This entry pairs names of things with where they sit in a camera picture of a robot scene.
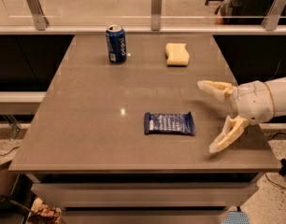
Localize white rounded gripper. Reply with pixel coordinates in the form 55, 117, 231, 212
197, 80, 275, 153

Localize blue rxbar blueberry wrapper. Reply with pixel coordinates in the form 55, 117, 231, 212
144, 112, 196, 135

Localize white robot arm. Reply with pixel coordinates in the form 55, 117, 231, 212
197, 77, 286, 153

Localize yellow sponge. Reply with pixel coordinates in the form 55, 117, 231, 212
165, 43, 190, 66

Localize seated person in background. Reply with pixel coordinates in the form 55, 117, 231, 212
215, 0, 274, 25

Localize blue perforated mat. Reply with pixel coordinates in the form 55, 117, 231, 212
221, 212, 250, 224

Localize blue pepsi soda can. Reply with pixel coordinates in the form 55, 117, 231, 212
106, 24, 127, 63

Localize glass barrier panel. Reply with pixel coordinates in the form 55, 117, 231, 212
0, 0, 286, 35

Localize brown snack pile on floor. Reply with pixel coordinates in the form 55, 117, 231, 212
26, 198, 61, 224

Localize black floor cable right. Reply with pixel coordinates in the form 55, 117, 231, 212
264, 158, 286, 195

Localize right metal glass bracket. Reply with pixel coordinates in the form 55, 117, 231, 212
261, 0, 286, 31

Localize metal glass bracket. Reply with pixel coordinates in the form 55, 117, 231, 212
150, 0, 162, 31
26, 0, 49, 31
261, 0, 286, 31

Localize middle metal glass bracket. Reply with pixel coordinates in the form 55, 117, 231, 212
150, 0, 162, 31

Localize left metal glass bracket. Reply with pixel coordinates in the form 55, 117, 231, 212
26, 0, 49, 31

